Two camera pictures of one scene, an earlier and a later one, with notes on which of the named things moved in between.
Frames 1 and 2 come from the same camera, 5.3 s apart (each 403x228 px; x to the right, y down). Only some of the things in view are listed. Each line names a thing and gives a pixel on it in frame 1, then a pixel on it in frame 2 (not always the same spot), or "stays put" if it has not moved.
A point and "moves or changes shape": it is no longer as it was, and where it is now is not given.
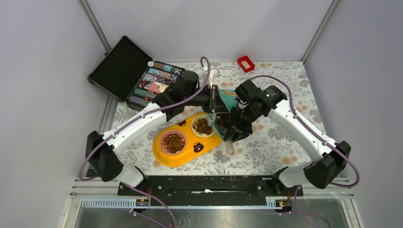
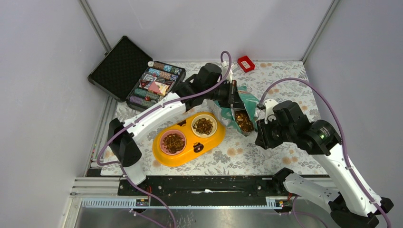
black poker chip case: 127,73 stays put
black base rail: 209,190 stays put
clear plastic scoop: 229,147 moves or changes shape
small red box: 245,63 stays put
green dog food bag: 220,121 moves or changes shape
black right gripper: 236,128 -> 263,139
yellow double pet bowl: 185,140 stays put
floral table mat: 273,150 stays put
